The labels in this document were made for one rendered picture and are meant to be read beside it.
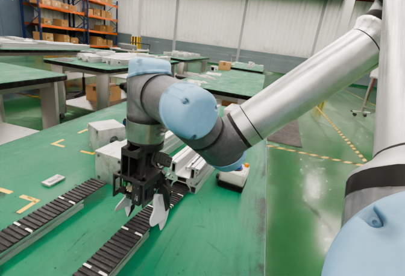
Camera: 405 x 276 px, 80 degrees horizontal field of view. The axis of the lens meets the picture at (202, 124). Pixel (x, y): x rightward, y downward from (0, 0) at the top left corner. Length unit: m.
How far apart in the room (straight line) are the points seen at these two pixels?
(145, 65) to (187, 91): 0.12
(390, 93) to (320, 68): 0.22
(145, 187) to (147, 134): 0.10
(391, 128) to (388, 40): 0.09
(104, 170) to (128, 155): 0.31
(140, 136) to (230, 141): 0.16
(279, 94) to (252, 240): 0.37
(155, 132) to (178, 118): 0.14
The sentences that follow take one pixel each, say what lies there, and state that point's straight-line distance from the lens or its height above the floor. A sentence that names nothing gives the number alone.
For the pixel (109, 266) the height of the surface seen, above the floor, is 0.81.
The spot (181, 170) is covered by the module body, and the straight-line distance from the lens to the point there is 0.76.
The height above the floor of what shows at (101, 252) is 0.81.
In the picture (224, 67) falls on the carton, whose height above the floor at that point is 0.84.
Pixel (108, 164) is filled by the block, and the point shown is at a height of 0.85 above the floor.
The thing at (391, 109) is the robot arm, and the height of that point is 1.17.
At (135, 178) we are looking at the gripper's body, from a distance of 0.49.
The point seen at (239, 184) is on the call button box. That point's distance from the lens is 0.77.
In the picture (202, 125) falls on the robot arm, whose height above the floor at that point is 1.09.
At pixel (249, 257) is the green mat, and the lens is 0.60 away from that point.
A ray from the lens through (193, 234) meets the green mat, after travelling 0.62.
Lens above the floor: 1.20
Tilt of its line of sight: 18 degrees down
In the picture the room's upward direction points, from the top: 8 degrees clockwise
